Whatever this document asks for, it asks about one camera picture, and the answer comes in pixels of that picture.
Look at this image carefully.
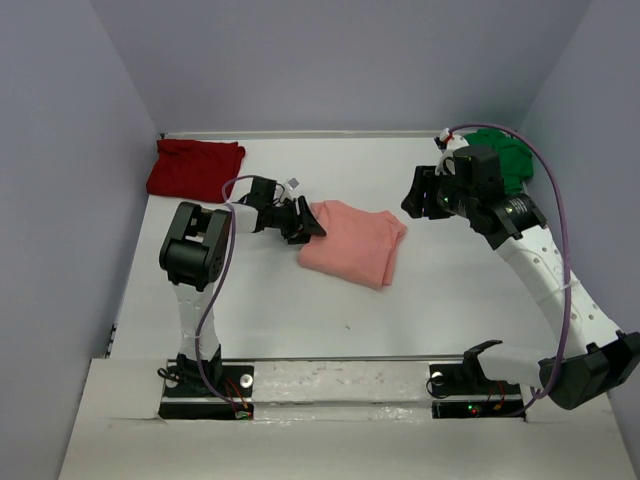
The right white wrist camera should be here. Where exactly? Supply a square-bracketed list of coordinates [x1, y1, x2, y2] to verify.
[434, 128, 469, 176]

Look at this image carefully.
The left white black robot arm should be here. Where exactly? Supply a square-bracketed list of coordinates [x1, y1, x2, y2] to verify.
[158, 175, 326, 403]

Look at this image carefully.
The pink t shirt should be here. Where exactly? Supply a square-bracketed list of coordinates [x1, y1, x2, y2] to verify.
[298, 200, 407, 290]

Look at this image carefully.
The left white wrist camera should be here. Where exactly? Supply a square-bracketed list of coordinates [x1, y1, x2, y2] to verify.
[285, 177, 300, 190]

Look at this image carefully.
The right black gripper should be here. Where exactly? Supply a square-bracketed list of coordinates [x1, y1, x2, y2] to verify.
[400, 165, 476, 220]

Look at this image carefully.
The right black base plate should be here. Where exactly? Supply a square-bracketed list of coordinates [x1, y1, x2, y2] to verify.
[425, 363, 525, 420]

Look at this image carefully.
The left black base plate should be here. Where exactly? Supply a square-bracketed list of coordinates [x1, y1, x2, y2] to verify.
[157, 361, 255, 421]

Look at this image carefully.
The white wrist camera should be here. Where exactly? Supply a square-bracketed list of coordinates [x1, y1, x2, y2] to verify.
[434, 128, 469, 176]
[285, 177, 300, 190]

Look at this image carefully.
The red folded t shirt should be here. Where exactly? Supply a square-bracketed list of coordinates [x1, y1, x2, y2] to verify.
[146, 139, 246, 203]

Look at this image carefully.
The green crumpled t shirt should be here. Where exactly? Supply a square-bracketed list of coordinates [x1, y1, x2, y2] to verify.
[464, 128, 534, 195]

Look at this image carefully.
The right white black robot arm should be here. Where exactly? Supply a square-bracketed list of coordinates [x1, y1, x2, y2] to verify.
[401, 145, 639, 410]

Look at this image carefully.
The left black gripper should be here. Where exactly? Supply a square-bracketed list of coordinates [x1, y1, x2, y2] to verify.
[265, 197, 325, 246]

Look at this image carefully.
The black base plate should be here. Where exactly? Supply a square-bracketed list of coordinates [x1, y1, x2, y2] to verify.
[425, 363, 525, 420]
[157, 361, 255, 421]

